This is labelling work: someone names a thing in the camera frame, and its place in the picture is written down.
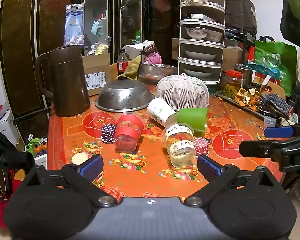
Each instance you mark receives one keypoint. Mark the white mesh food cover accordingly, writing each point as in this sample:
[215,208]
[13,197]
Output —
[183,91]

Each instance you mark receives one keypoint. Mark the green shopping bag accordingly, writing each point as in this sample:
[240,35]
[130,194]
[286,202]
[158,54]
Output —
[280,56]

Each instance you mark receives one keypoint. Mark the clear cup with red band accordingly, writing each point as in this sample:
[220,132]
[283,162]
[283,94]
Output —
[129,128]

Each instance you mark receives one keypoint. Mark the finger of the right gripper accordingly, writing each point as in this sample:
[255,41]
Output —
[279,132]
[269,148]

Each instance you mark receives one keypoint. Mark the brown plastic pitcher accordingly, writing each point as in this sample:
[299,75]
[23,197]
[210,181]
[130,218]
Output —
[68,92]

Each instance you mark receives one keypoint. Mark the tray of dried peels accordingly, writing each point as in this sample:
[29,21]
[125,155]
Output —
[253,103]

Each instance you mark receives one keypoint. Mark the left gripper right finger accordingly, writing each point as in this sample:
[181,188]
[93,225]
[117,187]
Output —
[220,178]

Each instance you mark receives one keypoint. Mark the white paper cup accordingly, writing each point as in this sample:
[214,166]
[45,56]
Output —
[161,112]

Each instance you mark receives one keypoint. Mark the orange polka dot cupcake liner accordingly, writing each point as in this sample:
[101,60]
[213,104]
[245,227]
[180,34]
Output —
[80,157]

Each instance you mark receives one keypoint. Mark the blue white snack bag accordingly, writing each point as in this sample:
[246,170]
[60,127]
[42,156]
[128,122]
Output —
[74,30]

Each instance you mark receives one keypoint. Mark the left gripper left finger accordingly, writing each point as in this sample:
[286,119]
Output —
[80,178]

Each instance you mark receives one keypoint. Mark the red lid pickle jar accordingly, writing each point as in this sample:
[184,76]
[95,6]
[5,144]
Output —
[232,83]

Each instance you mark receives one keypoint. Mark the clear glass jar with labels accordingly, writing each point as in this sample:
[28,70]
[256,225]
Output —
[179,142]

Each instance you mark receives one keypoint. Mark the cola bottle red label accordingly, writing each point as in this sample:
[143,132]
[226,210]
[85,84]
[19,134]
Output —
[122,62]

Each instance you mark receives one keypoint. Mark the red polka dot cupcake liner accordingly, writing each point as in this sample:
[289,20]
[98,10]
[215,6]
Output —
[201,146]

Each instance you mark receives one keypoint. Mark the black bag on shelf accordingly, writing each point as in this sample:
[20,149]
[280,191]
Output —
[240,16]

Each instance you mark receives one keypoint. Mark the steel bowl behind colander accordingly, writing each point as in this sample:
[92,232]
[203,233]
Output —
[151,74]

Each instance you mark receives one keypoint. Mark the cardboard box with label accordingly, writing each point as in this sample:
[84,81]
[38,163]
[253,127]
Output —
[97,72]

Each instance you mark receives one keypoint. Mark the green plastic cup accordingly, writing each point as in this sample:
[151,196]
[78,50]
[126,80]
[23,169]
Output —
[196,118]

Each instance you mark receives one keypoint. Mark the purple polka dot cupcake liner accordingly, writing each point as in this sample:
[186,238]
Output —
[108,132]

